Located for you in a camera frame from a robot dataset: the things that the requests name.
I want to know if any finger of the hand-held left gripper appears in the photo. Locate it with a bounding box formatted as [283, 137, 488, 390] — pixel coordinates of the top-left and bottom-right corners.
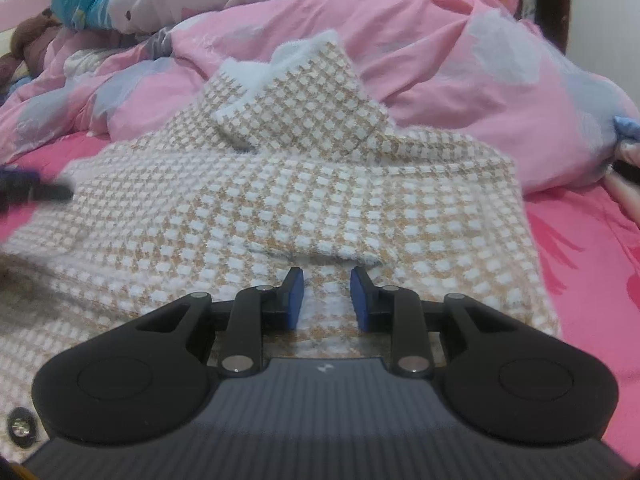
[0, 166, 75, 211]

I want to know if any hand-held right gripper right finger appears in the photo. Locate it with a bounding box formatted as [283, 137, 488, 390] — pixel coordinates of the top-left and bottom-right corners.
[350, 266, 508, 378]

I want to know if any blue folded garment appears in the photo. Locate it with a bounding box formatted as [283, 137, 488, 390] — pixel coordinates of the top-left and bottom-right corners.
[614, 115, 640, 143]

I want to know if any pink patterned duvet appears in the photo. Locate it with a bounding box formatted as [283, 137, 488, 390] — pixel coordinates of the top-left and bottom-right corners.
[0, 0, 636, 196]

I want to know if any brown teddy bear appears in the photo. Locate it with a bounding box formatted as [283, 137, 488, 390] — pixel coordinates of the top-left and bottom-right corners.
[0, 7, 63, 81]

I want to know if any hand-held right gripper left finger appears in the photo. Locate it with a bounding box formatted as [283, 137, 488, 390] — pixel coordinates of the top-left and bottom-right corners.
[135, 266, 306, 378]

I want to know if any beige houndstooth coat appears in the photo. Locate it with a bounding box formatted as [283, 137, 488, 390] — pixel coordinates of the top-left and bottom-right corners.
[0, 30, 561, 461]

